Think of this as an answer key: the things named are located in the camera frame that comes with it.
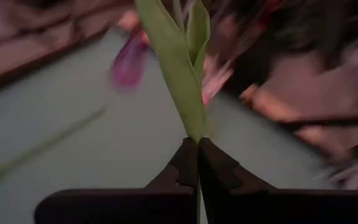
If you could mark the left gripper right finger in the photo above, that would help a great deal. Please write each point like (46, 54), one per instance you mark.
(216, 171)

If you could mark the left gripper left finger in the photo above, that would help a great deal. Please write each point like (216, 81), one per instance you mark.
(185, 168)

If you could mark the dark red artificial tulip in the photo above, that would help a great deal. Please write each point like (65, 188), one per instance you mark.
(172, 62)

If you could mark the pink artificial tulip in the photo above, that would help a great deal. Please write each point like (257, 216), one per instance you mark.
(216, 82)
(129, 68)

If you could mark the green table mat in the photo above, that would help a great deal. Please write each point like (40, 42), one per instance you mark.
(42, 105)

